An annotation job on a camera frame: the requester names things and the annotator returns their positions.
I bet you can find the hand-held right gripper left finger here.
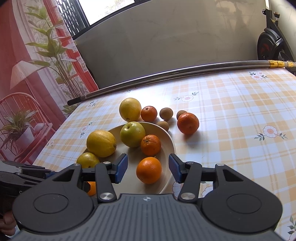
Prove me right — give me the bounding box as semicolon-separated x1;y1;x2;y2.
47;153;129;204

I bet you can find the dull yellow lemon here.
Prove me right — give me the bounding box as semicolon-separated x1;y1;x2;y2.
76;152;100;169

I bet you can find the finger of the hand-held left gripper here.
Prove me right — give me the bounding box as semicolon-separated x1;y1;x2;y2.
16;170;56;184
0;161;46;172

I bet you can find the plaid floral tablecloth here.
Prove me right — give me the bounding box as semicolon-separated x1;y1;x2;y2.
35;67;296;241

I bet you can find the green apple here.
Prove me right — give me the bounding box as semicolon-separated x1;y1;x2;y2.
120;121;146;148

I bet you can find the cream round plate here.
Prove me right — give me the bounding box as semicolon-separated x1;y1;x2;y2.
79;121;176;195

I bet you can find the orange tangerine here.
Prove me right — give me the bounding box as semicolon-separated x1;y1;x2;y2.
141;135;162;156
136;157;162;184
141;106;158;122
177;113;200;135
87;181;97;196

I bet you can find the long metal pole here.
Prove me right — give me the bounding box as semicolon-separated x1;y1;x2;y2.
67;60;296;106

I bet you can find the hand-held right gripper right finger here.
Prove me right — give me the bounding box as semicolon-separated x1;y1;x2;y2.
168;153;252;202

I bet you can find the black exercise bike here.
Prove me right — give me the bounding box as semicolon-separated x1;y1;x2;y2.
257;8;296;67

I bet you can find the black framed window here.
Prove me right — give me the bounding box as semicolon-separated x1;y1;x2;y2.
55;0;151;39

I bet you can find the person's left hand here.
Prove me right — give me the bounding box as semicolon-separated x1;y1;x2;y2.
0;211;17;236

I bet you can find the printed red curtain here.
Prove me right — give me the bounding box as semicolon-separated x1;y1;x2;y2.
0;0;99;163

